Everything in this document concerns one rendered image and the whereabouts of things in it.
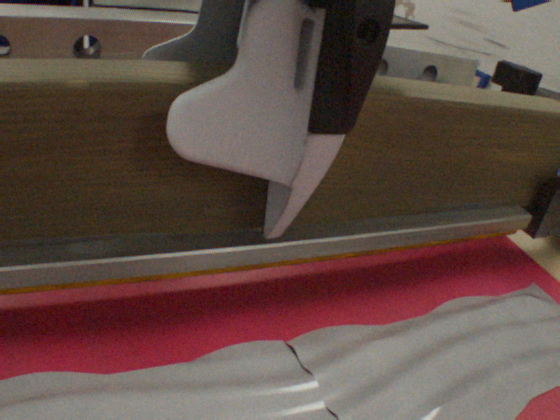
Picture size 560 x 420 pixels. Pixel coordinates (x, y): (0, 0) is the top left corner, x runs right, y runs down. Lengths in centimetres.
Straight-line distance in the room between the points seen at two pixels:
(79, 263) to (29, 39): 24
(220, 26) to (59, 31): 20
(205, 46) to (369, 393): 16
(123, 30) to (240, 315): 25
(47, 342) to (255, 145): 12
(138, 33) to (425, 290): 28
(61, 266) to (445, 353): 17
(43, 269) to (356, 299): 15
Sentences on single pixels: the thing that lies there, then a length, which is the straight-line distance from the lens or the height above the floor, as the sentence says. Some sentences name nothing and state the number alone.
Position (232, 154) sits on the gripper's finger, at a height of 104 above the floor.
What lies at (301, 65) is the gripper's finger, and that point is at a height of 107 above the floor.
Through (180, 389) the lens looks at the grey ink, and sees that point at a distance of 18.
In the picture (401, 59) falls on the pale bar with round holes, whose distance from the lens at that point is 50.
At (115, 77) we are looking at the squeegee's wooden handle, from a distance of 17.
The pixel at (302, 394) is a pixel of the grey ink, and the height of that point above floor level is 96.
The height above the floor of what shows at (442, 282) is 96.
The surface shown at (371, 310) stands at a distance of 24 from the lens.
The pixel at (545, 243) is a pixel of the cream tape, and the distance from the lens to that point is 39.
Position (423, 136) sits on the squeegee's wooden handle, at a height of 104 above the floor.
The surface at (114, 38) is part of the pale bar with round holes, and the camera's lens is 39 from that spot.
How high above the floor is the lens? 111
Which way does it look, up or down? 30 degrees down
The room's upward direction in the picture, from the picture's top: 12 degrees clockwise
